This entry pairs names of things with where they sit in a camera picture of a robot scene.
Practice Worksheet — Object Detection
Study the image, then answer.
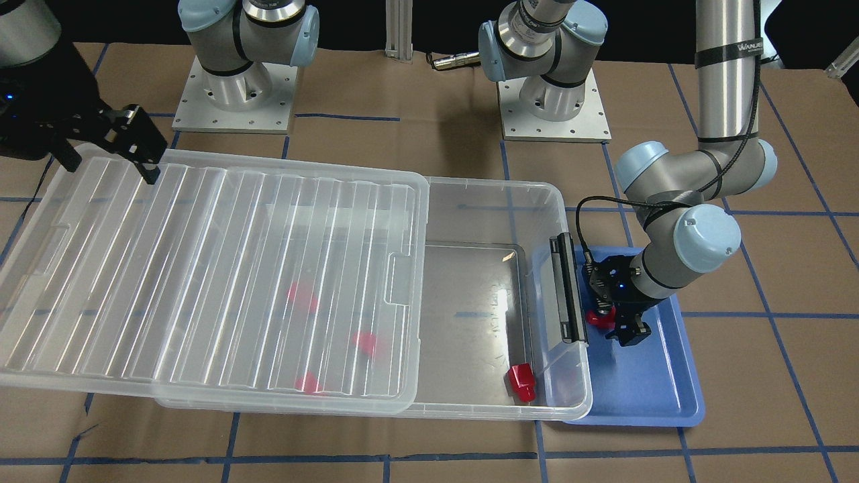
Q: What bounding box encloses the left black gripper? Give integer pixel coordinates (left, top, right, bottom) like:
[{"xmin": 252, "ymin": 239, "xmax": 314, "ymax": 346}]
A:
[{"xmin": 583, "ymin": 254, "xmax": 660, "ymax": 347}]

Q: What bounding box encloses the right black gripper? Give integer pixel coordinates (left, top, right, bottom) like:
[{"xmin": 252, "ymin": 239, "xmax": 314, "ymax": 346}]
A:
[{"xmin": 2, "ymin": 40, "xmax": 168, "ymax": 184}]

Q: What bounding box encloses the red block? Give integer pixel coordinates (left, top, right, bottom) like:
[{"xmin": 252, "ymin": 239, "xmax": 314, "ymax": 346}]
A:
[
  {"xmin": 507, "ymin": 363, "xmax": 537, "ymax": 403},
  {"xmin": 352, "ymin": 331, "xmax": 385, "ymax": 360},
  {"xmin": 295, "ymin": 371, "xmax": 324, "ymax": 396},
  {"xmin": 585, "ymin": 308, "xmax": 616, "ymax": 332},
  {"xmin": 287, "ymin": 281, "xmax": 319, "ymax": 315}
]

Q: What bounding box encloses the clear plastic box lid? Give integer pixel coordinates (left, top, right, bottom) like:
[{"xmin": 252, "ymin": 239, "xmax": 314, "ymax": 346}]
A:
[{"xmin": 1, "ymin": 144, "xmax": 430, "ymax": 416}]

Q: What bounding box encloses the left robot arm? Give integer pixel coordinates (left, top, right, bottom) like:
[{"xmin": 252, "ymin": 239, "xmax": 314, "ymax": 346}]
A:
[{"xmin": 478, "ymin": 1, "xmax": 777, "ymax": 347}]

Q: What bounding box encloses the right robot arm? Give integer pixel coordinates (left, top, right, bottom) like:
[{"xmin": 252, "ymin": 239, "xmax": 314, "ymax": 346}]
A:
[{"xmin": 1, "ymin": 1, "xmax": 319, "ymax": 184}]

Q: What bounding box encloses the black box latch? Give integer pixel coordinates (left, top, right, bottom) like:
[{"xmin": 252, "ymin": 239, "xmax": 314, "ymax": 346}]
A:
[{"xmin": 550, "ymin": 232, "xmax": 588, "ymax": 343}]

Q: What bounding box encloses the clear plastic storage box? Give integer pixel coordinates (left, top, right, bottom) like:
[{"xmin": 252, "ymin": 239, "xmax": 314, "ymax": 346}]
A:
[{"xmin": 152, "ymin": 172, "xmax": 591, "ymax": 419}]

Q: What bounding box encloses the blue plastic tray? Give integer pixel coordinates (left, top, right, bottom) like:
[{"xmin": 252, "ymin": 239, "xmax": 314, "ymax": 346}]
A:
[{"xmin": 571, "ymin": 294, "xmax": 705, "ymax": 427}]

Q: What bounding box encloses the red block front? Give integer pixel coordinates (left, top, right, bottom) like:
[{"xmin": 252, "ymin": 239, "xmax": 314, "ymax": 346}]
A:
[{"xmin": 295, "ymin": 371, "xmax": 324, "ymax": 396}]

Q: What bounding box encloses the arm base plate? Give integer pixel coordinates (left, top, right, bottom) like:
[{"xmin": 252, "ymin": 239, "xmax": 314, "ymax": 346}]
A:
[
  {"xmin": 172, "ymin": 59, "xmax": 299, "ymax": 135},
  {"xmin": 497, "ymin": 70, "xmax": 613, "ymax": 143}
]

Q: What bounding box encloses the aluminium frame post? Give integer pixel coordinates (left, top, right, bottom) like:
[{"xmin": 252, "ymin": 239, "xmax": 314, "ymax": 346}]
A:
[{"xmin": 384, "ymin": 0, "xmax": 413, "ymax": 64}]

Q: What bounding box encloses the silver cable connector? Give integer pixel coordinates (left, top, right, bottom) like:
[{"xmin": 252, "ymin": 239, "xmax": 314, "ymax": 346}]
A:
[{"xmin": 426, "ymin": 52, "xmax": 481, "ymax": 72}]

